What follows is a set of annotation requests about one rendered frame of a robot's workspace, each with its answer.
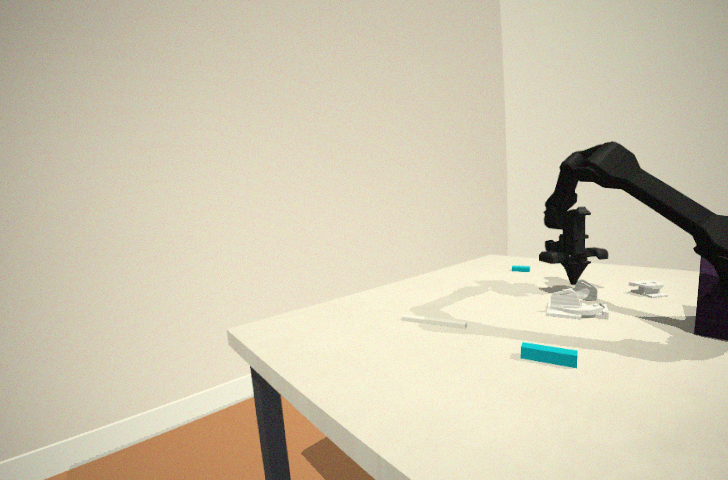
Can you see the teal rectangular block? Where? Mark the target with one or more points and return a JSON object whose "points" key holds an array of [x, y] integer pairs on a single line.
{"points": [[552, 355]]}

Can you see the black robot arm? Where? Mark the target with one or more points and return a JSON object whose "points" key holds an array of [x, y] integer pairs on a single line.
{"points": [[611, 165]]}

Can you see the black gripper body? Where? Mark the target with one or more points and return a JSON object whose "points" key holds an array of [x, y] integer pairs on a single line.
{"points": [[574, 246]]}

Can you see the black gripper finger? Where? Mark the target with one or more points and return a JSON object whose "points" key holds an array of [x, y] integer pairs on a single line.
{"points": [[581, 267], [571, 271]]}

